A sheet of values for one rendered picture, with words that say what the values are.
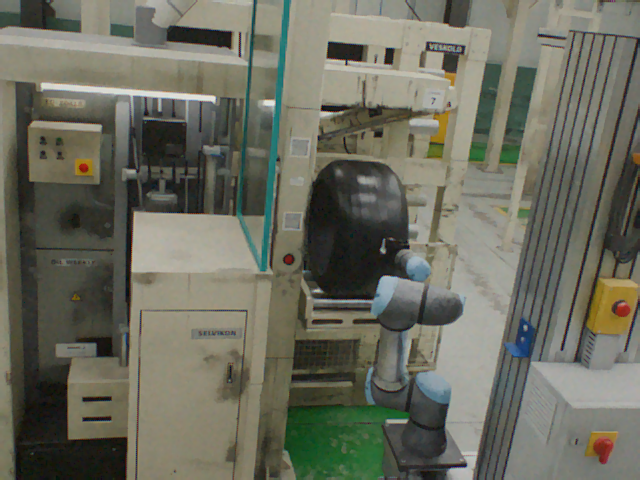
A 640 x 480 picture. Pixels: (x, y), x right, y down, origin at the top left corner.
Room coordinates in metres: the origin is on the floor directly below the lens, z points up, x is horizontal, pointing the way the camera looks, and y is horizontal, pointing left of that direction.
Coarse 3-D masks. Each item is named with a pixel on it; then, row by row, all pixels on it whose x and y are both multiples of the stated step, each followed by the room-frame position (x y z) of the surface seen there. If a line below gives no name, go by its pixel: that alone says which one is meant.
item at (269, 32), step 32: (256, 0) 2.35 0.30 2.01; (288, 0) 1.86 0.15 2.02; (256, 32) 2.30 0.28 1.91; (256, 64) 2.25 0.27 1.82; (256, 96) 2.20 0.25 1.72; (256, 128) 2.16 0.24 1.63; (256, 160) 2.11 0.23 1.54; (256, 192) 2.06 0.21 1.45; (256, 224) 2.02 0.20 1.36; (256, 256) 1.95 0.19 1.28
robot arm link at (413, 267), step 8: (408, 256) 2.16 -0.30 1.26; (416, 256) 2.16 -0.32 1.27; (400, 264) 2.17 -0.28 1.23; (408, 264) 2.12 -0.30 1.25; (416, 264) 2.10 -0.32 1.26; (424, 264) 2.10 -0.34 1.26; (408, 272) 2.10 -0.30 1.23; (416, 272) 2.09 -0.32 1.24; (424, 272) 2.10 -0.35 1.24; (416, 280) 2.09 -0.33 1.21; (424, 280) 2.10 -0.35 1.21
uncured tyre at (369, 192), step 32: (352, 160) 2.72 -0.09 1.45; (320, 192) 2.90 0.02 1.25; (352, 192) 2.50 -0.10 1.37; (384, 192) 2.54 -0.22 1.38; (320, 224) 2.93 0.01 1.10; (352, 224) 2.44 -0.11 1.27; (384, 224) 2.47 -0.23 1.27; (320, 256) 2.85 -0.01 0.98; (352, 256) 2.42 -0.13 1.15; (352, 288) 2.48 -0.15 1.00
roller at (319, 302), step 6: (318, 300) 2.51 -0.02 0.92; (324, 300) 2.52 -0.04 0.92; (330, 300) 2.53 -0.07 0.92; (336, 300) 2.53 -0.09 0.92; (342, 300) 2.54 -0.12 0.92; (348, 300) 2.55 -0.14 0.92; (354, 300) 2.55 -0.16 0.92; (360, 300) 2.56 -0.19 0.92; (366, 300) 2.57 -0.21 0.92; (372, 300) 2.57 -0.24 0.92; (312, 306) 2.50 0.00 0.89; (318, 306) 2.51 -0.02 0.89; (324, 306) 2.52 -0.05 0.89; (330, 306) 2.52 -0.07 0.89; (336, 306) 2.53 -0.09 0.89; (342, 306) 2.54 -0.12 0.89; (348, 306) 2.54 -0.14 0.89; (354, 306) 2.55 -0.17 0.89; (360, 306) 2.56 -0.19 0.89; (366, 306) 2.56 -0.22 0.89; (372, 306) 2.57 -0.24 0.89
